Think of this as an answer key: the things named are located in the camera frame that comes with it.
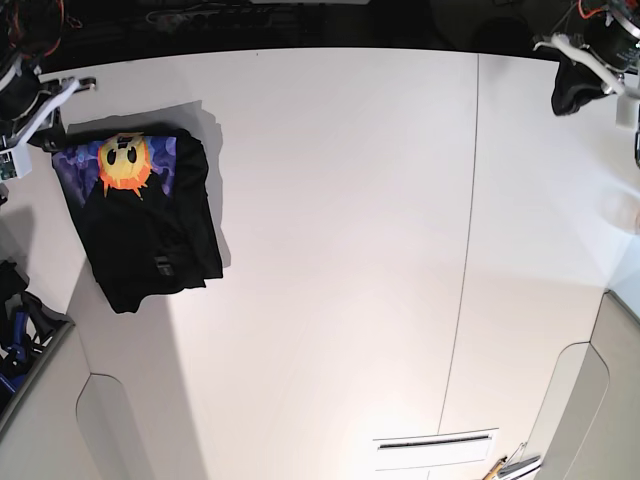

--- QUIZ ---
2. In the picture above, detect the black metal ruler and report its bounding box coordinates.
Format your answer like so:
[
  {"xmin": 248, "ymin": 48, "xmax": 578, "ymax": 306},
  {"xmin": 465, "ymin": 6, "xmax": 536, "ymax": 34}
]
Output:
[{"xmin": 378, "ymin": 435, "xmax": 492, "ymax": 450}]

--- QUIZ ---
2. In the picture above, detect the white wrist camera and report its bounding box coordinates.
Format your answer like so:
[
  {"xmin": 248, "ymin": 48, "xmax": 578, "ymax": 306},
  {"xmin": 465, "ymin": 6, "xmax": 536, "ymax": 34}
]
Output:
[
  {"xmin": 615, "ymin": 96, "xmax": 639, "ymax": 131},
  {"xmin": 1, "ymin": 144, "xmax": 32, "ymax": 182}
]

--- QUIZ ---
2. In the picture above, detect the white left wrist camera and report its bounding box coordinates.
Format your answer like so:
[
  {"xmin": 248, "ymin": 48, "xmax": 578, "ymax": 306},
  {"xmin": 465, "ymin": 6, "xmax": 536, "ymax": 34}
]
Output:
[{"xmin": 615, "ymin": 96, "xmax": 639, "ymax": 131}]

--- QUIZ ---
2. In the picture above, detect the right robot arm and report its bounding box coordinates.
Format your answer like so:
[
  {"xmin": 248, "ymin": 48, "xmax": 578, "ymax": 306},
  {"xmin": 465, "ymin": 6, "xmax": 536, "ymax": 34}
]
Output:
[{"xmin": 1, "ymin": 1, "xmax": 97, "ymax": 156}]

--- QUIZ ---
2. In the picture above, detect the yellow pencil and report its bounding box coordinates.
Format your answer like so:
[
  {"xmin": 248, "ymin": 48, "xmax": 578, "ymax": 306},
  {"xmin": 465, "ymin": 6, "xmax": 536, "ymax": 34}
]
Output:
[{"xmin": 483, "ymin": 456, "xmax": 508, "ymax": 480}]

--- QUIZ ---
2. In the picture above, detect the black power strip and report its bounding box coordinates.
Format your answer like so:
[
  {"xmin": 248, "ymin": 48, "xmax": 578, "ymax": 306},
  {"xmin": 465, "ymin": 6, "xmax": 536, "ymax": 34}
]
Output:
[{"xmin": 145, "ymin": 7, "xmax": 274, "ymax": 34}]

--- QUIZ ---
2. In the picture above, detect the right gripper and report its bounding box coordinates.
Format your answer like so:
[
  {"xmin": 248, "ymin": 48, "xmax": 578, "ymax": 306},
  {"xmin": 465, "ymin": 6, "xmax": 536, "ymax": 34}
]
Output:
[{"xmin": 1, "ymin": 54, "xmax": 97, "ymax": 152}]

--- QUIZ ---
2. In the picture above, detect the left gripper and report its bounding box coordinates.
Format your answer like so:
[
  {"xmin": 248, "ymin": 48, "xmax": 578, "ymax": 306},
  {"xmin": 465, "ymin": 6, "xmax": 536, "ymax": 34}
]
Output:
[{"xmin": 533, "ymin": 14, "xmax": 639, "ymax": 116}]

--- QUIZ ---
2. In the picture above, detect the black T-shirt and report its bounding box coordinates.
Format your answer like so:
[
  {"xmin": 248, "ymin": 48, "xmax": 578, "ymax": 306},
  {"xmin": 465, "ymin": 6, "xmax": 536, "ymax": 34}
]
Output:
[{"xmin": 51, "ymin": 126, "xmax": 223, "ymax": 314}]

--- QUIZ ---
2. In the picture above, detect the blue and black bag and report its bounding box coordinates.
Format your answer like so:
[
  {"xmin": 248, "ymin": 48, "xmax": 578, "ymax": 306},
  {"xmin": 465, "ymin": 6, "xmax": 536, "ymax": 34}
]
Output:
[{"xmin": 1, "ymin": 260, "xmax": 69, "ymax": 409}]

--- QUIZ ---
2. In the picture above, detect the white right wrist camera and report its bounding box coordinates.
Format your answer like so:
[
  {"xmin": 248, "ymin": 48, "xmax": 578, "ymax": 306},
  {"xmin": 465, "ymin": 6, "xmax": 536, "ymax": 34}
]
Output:
[{"xmin": 1, "ymin": 144, "xmax": 32, "ymax": 182}]

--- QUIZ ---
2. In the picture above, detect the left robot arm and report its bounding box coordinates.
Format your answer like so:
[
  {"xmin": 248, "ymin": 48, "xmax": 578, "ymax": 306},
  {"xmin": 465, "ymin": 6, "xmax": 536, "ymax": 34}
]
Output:
[{"xmin": 533, "ymin": 1, "xmax": 639, "ymax": 125}]

